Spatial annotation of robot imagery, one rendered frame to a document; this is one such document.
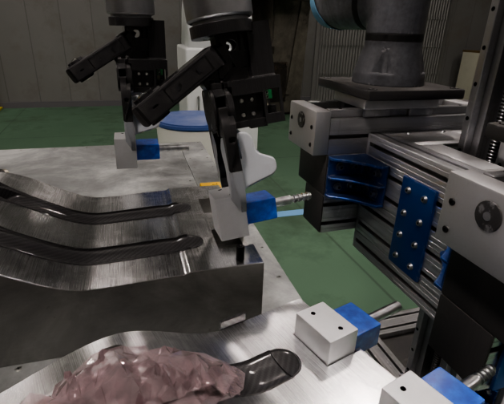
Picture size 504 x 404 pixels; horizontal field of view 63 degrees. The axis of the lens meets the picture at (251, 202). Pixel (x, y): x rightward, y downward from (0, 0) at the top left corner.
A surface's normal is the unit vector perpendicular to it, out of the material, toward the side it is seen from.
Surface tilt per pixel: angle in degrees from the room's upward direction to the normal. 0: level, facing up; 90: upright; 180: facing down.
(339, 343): 90
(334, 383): 0
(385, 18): 90
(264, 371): 4
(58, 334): 90
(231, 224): 82
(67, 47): 90
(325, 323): 0
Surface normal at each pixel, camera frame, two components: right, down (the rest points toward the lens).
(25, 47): 0.29, 0.38
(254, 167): 0.23, 0.07
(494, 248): -0.95, 0.09
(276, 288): 0.03, -0.92
